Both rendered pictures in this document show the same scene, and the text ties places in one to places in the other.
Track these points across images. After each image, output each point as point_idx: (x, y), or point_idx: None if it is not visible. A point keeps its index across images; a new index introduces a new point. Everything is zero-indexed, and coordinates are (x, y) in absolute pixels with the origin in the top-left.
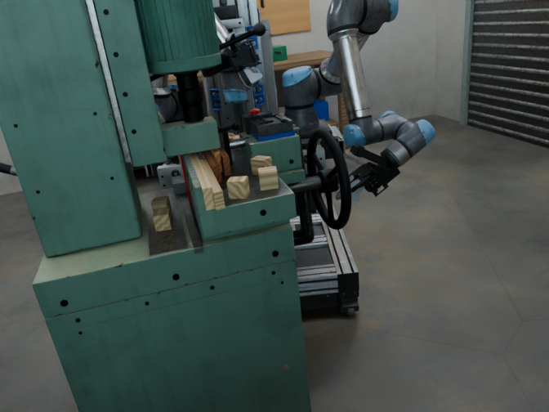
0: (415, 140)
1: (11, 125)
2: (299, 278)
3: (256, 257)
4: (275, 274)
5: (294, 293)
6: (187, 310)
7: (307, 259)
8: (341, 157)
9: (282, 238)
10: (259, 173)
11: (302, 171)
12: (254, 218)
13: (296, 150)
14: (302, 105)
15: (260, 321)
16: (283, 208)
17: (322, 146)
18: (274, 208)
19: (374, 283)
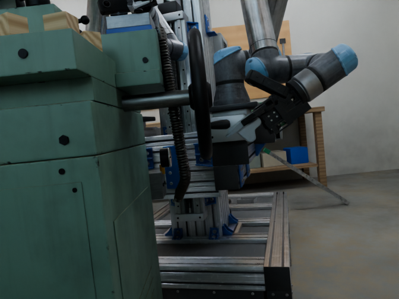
0: (327, 63)
1: None
2: (219, 266)
3: (36, 142)
4: (65, 174)
5: (96, 213)
6: None
7: (240, 251)
8: (196, 40)
9: (74, 116)
10: (43, 15)
11: (155, 69)
12: (10, 62)
13: (152, 47)
14: (230, 79)
15: (41, 252)
16: (55, 50)
17: (257, 130)
18: (40, 48)
19: (322, 295)
